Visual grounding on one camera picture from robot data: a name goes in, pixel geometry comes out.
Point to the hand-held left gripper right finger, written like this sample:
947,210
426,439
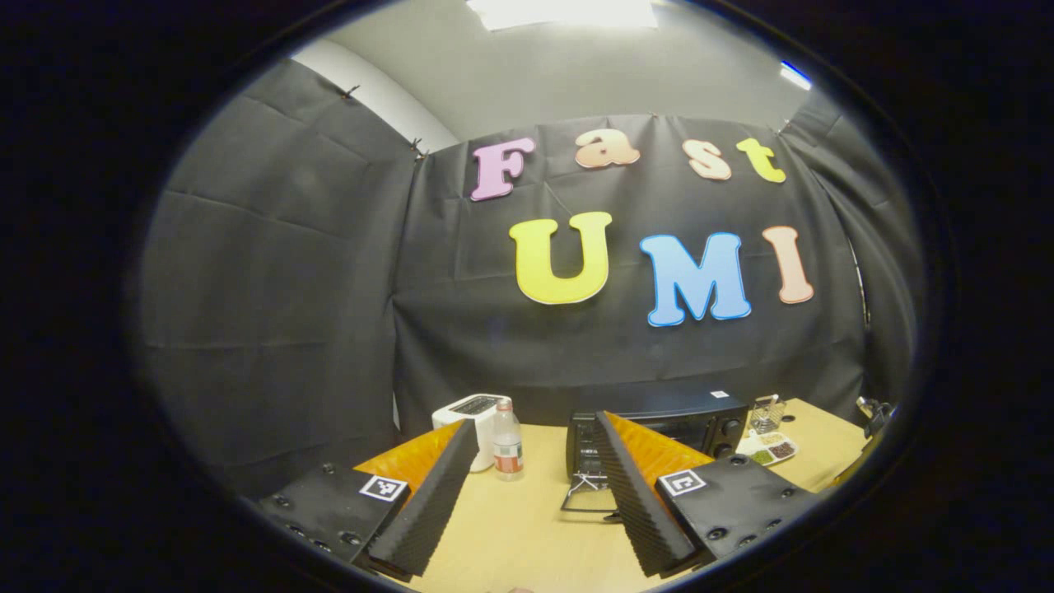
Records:
638,511

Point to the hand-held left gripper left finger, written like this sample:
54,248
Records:
432,511

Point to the black electric oven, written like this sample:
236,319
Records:
700,408

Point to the clear plastic water bottle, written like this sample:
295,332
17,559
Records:
508,445

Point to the white toaster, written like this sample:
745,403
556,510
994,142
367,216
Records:
461,412

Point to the metal mesh holder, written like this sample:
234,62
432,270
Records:
767,414

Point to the white divided bean dish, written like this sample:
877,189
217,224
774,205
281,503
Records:
770,451

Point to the black backdrop cloth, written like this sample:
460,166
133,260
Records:
329,288

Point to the small ceiling light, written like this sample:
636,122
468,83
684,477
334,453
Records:
795,76

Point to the large ceiling light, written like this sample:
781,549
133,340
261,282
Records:
564,12

